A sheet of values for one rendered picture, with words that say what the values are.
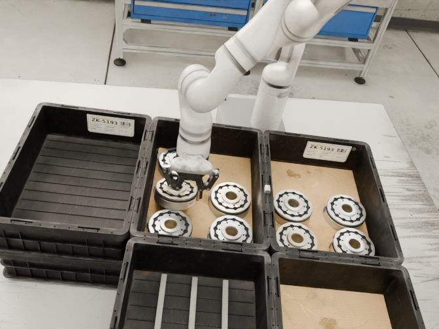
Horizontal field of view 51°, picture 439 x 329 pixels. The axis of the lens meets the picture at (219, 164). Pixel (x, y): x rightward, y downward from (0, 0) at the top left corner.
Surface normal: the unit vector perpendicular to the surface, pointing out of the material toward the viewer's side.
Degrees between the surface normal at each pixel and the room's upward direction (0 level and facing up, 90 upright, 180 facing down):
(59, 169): 0
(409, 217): 0
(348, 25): 90
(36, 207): 0
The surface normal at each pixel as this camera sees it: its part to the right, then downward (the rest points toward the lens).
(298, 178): 0.14, -0.70
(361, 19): 0.07, 0.71
